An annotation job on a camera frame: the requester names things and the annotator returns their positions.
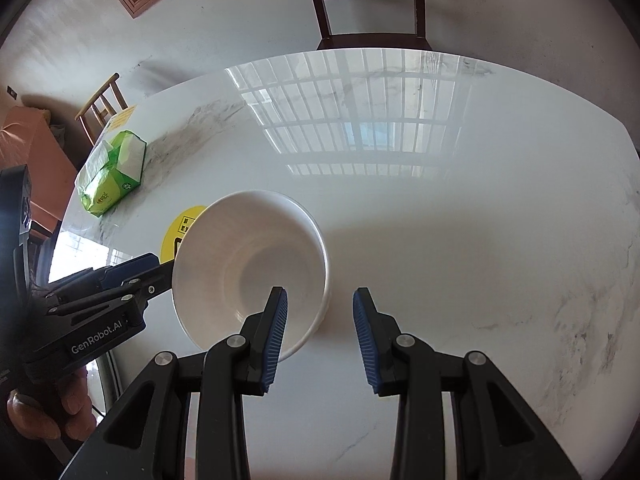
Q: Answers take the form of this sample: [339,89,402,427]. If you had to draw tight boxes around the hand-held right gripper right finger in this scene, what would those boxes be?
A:
[352,287,583,480]

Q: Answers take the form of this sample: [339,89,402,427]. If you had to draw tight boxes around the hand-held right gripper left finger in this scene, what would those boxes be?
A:
[60,286,289,480]

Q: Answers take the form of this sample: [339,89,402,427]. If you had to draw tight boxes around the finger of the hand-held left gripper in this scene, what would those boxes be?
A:
[97,254,176,287]
[46,272,176,317]

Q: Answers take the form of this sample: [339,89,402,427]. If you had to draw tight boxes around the white bowl with blue cartoon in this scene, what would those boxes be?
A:
[270,191,332,363]

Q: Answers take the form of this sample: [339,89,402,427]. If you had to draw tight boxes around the pink bowl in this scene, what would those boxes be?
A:
[171,190,323,352]

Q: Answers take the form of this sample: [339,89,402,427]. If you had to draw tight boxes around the person's left hand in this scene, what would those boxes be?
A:
[6,360,98,443]

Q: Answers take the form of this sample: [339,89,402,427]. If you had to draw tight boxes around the round yellow sticker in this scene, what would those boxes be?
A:
[161,204,208,263]

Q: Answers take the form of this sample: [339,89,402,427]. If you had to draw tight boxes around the green tissue pack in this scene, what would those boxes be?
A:
[75,130,147,218]

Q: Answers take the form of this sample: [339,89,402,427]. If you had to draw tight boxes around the orange-brown cabinet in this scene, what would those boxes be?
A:
[0,106,78,241]

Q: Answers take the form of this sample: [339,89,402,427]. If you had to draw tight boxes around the rectangular yellow sticker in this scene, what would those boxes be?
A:
[107,105,137,130]

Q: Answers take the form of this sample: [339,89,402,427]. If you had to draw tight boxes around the light wooden chair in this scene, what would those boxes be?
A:
[75,73,130,146]

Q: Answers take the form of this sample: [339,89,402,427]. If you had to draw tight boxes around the dark wooden chair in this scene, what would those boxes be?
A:
[301,0,433,51]

